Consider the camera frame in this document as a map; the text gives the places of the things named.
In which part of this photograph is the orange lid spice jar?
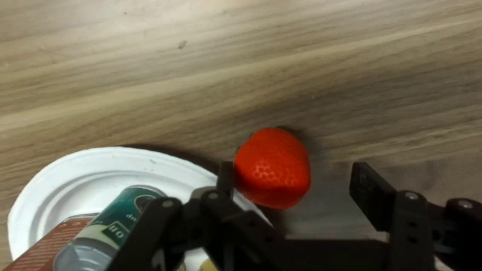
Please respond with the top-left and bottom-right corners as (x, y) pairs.
(4, 214), (94, 271)

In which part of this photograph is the orange strawberry plushie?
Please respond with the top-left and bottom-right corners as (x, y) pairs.
(234, 128), (311, 210)

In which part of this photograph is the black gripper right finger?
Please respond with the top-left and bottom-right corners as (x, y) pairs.
(350, 161), (398, 232)

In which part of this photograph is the white round plate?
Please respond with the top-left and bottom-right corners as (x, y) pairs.
(8, 146), (217, 261)

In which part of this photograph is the green label tin can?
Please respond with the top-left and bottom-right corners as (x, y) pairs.
(53, 185), (165, 271)

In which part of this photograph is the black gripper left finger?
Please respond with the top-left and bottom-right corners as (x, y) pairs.
(217, 161), (235, 196)

